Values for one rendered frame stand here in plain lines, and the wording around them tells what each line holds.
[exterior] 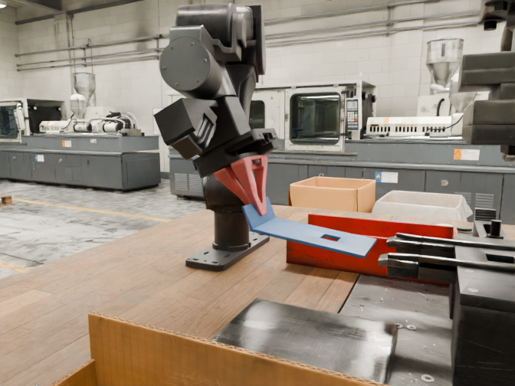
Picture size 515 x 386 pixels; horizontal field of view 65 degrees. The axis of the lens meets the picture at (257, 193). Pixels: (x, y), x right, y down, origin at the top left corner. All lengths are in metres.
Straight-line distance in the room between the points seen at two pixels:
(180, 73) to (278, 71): 7.22
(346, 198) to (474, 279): 2.32
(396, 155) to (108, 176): 4.78
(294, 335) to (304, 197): 2.41
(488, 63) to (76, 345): 0.47
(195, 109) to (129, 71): 9.35
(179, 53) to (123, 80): 9.46
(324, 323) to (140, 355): 0.19
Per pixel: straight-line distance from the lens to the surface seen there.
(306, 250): 0.65
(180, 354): 0.32
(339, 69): 7.25
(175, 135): 0.45
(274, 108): 5.47
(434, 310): 0.55
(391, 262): 0.44
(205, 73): 0.45
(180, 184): 6.34
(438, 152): 4.92
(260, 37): 0.77
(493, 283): 0.41
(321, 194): 2.75
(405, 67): 6.96
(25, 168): 9.27
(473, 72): 0.42
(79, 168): 7.97
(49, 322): 0.53
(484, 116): 0.38
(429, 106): 5.53
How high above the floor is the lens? 1.12
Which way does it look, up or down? 9 degrees down
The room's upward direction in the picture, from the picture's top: straight up
